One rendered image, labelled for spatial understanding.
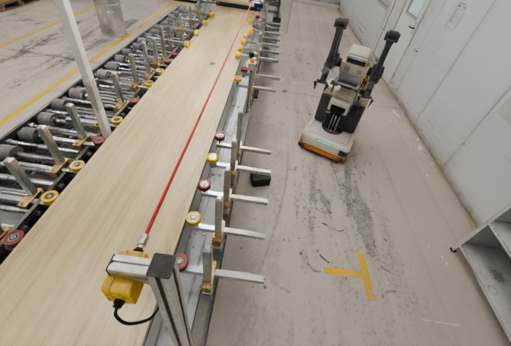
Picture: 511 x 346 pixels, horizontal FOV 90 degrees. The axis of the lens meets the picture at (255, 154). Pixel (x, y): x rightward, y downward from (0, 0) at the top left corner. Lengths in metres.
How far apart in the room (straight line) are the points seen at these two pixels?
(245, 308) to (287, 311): 0.31
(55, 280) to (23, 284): 0.11
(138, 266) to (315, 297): 1.98
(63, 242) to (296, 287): 1.65
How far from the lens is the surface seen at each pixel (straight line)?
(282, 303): 2.30
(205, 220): 1.82
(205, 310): 1.51
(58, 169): 2.04
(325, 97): 3.35
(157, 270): 0.49
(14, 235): 1.73
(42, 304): 1.48
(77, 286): 1.46
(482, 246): 3.35
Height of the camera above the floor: 2.15
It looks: 42 degrees down
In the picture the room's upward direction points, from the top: 9 degrees clockwise
